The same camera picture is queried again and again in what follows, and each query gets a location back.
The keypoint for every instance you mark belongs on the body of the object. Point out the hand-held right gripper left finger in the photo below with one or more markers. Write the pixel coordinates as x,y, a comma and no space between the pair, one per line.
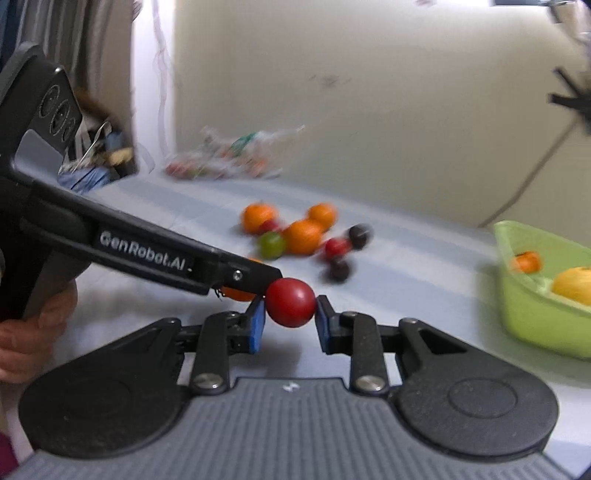
256,325

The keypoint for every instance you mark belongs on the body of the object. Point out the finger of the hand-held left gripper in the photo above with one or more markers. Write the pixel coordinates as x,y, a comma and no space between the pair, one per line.
249,277

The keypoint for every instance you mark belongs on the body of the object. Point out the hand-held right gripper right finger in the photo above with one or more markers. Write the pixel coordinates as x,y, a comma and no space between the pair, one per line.
323,325

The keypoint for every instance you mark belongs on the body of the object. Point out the orange cherry tomato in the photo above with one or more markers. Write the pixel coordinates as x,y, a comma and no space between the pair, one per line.
527,262
233,295

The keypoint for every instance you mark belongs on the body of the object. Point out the green cherry tomato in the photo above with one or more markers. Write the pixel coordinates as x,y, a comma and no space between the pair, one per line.
271,245

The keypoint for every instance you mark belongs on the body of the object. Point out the red cherry tomato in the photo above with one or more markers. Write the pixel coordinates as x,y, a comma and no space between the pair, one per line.
336,248
271,227
291,302

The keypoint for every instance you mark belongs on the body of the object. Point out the dark purple cherry tomato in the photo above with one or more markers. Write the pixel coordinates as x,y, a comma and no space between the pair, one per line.
360,235
339,270

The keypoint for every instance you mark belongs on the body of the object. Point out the tangerine with dark stem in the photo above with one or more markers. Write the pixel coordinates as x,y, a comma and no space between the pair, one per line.
260,216

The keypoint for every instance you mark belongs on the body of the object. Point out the orange tangerine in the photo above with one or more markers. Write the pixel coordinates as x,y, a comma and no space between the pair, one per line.
302,236
322,214

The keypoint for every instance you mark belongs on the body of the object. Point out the light green plastic basket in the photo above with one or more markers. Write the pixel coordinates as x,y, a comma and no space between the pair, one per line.
531,318

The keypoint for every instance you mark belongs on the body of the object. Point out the large yellow grapefruit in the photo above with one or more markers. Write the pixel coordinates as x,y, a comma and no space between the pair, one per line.
572,285

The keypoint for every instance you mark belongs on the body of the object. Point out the person's left hand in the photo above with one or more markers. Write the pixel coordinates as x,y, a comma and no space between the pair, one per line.
32,346

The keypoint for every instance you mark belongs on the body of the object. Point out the blurred clutter pile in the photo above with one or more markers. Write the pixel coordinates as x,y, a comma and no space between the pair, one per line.
101,157

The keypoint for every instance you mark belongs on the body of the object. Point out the striped bed sheet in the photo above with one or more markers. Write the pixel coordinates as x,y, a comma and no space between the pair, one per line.
415,277

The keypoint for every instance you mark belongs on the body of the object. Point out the clear plastic bag of produce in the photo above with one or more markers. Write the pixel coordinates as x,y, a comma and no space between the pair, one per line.
231,154

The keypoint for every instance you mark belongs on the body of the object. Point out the dark red cloth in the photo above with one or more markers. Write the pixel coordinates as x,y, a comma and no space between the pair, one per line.
5,450

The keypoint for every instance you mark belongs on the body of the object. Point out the black tape cross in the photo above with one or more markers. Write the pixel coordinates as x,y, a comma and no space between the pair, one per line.
570,94

